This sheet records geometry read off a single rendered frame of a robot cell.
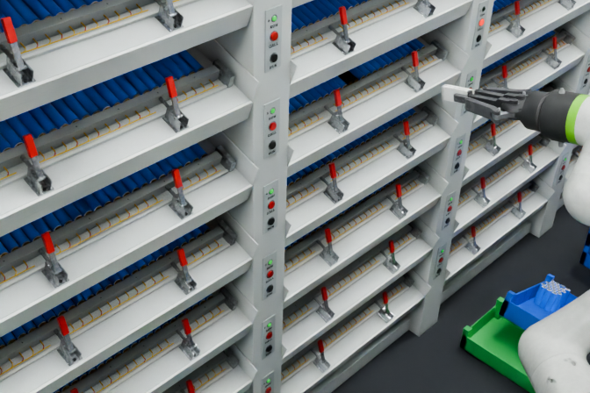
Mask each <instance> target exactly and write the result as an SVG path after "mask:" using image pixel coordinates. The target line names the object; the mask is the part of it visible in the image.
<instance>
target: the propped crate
mask: <svg viewBox="0 0 590 393"><path fill-rule="evenodd" d="M554 277H555V276H554V275H551V274H548V275H547V276H546V278H545V281H544V282H540V283H538V284H537V285H534V286H532V287H530V288H528V289H525V290H523V291H520V292H518V293H516V294H515V293H514V292H513V291H511V290H510V291H509V292H508V293H507V295H506V297H505V300H504V302H503V304H502V306H501V308H500V312H499V314H500V315H501V316H502V317H504V318H506V319H508V320H509V321H511V322H513V323H514V324H516V325H518V326H520V327H521V328H522V329H524V330H526V329H527V328H529V327H530V326H531V325H533V324H535V323H537V322H538V321H540V320H542V319H544V318H546V317H548V316H549V315H550V314H552V313H554V312H556V311H558V310H557V309H556V310H555V311H547V310H545V309H544V308H541V307H540V306H539V305H536V304H535V301H534V299H535V297H536V293H537V291H538V289H539V287H540V285H541V283H545V282H549V281H551V280H554ZM576 298H577V297H576V296H574V295H573V294H571V293H569V295H568V297H567V299H566V301H565V305H564V306H566V305H567V304H569V303H570V302H572V301H573V300H575V299H576Z"/></svg>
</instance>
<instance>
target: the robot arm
mask: <svg viewBox="0 0 590 393"><path fill-rule="evenodd" d="M442 100H446V101H451V102H454V103H459V104H465V110H466V111H469V112H471V113H474V114H477V115H479V116H481V117H484V118H488V119H491V120H492V121H493V122H494V123H495V124H499V123H500V120H501V119H503V118H508V119H510V120H520V121H521V122H522V124H523V125H524V127H525V128H527V129H529V130H533V131H537V132H541V134H542V135H543V136H544V137H545V138H548V139H551V140H555V141H558V146H559V147H563V146H564V143H565V142H567V143H571V144H575V145H579V146H583V147H582V150H581V152H580V155H579V158H578V160H577V162H576V164H575V166H574V168H573V170H572V172H571V174H570V175H569V177H568V179H567V181H566V183H565V186H564V191H563V199H564V204H565V208H566V209H567V211H568V212H569V213H570V215H571V216H572V217H573V218H574V219H576V220H577V221H579V222H580V223H581V224H584V225H588V226H590V96H589V95H585V94H580V93H575V92H570V91H565V90H564V88H560V89H554V90H553V91H552V92H551V93H549V92H544V91H539V90H534V91H532V89H505V88H494V87H483V89H475V90H474V89H467V88H462V87H458V86H453V85H449V84H444V85H443V86H442ZM589 353H590V290H588V291H587V292H585V293H584V294H583V295H581V296H580V297H578V298H576V299H575V300H573V301H572V302H570V303H569V304H567V305H566V306H564V307H563V308H561V309H560V310H558V311H556V312H554V313H552V314H550V315H549V316H548V317H546V318H544V319H542V320H540V321H538V322H537V323H535V324H533V325H531V326H530V327H529V328H527V329H526V330H525V331H524V333H523V334H522V336H521V337H520V340H519V343H518V355H519V359H520V361H521V363H522V365H523V368H524V370H525V372H526V374H527V376H528V378H529V380H530V382H531V384H532V386H533V388H534V391H535V393H590V365H589V364H588V362H587V360H586V356H587V355H588V354H589Z"/></svg>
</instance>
